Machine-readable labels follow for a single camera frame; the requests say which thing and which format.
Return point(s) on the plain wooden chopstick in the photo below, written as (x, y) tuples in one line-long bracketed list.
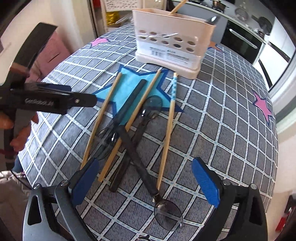
[(98, 120), (176, 8), (127, 127)]

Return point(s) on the white refrigerator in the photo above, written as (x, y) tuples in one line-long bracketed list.
[(274, 56)]

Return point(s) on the pink appliance box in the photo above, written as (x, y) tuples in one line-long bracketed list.
[(53, 53)]

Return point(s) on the grey checked tablecloth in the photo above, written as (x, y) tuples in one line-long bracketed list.
[(222, 123)]

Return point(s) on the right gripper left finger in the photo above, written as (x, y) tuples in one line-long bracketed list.
[(82, 180)]

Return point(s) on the beige utensil holder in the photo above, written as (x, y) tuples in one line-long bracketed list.
[(174, 41)]

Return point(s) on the built-in black oven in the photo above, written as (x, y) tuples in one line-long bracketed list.
[(241, 41)]

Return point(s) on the beige perforated storage cart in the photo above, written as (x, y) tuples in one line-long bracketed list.
[(115, 13)]

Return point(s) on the blue dotted chopstick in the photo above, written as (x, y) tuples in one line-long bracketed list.
[(168, 129)]

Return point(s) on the dark handled spoon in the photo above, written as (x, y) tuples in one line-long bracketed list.
[(213, 20)]

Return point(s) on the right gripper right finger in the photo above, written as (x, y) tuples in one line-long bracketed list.
[(208, 181)]

